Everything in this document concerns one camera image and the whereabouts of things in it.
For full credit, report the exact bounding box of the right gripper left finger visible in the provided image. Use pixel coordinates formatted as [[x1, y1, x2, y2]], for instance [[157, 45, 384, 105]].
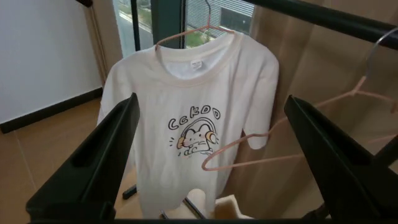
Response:
[[26, 92, 141, 220]]

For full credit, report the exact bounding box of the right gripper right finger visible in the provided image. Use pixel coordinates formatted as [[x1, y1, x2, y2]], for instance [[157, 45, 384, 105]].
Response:
[[284, 95, 398, 218]]

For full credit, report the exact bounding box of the white printed t-shirt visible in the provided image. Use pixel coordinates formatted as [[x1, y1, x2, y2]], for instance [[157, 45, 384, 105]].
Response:
[[96, 30, 280, 218]]

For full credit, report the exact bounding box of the pink clothes hanger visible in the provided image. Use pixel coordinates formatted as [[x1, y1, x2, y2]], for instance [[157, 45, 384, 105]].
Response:
[[201, 26, 398, 172], [154, 0, 236, 52]]

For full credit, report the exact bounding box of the black clothes rack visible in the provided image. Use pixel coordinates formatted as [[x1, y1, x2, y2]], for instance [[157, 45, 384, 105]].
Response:
[[76, 0, 398, 220]]

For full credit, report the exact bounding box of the window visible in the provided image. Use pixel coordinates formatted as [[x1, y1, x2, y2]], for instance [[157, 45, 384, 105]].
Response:
[[112, 0, 255, 60]]

